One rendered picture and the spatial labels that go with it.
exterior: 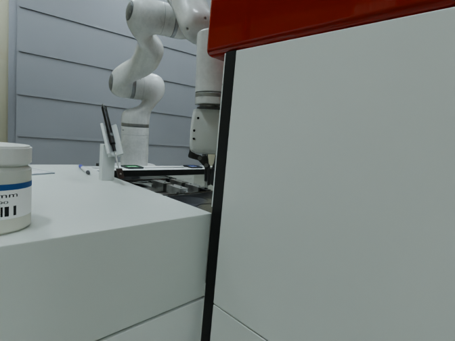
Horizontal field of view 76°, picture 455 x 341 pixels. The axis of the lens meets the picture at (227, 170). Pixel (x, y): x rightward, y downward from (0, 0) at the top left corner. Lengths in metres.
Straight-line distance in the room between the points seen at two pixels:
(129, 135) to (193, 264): 0.92
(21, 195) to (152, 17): 0.76
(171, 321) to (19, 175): 0.30
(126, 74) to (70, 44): 2.83
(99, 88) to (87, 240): 3.72
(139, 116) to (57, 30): 2.87
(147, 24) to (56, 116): 3.03
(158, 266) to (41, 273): 0.15
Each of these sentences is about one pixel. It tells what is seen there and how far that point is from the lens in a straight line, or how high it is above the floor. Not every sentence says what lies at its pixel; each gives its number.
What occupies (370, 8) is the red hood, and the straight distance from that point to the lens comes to 0.37.
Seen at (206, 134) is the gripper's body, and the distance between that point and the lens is 0.64.
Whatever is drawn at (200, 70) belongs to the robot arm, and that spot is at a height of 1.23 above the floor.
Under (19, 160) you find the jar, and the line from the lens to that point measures 0.39.
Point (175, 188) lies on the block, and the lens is 1.01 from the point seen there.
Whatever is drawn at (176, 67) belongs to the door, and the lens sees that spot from 4.46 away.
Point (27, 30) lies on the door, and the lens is 4.06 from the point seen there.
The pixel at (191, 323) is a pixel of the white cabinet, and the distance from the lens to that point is 0.55.
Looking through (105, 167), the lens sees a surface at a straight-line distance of 0.74.
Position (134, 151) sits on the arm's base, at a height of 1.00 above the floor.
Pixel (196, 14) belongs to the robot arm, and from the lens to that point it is 0.77.
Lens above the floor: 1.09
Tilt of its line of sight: 6 degrees down
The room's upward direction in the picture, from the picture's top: 5 degrees clockwise
